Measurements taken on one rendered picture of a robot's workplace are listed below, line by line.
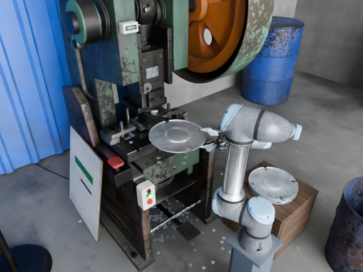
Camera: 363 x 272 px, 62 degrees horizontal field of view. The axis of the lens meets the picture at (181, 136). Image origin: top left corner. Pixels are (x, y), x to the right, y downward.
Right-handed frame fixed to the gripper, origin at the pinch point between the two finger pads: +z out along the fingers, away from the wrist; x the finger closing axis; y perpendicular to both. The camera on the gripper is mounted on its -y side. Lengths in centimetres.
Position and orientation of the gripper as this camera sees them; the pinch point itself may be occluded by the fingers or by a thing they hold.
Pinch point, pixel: (200, 137)
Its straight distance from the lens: 155.2
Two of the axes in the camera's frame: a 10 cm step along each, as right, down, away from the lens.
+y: 0.3, 5.4, -8.4
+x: -0.6, 8.4, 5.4
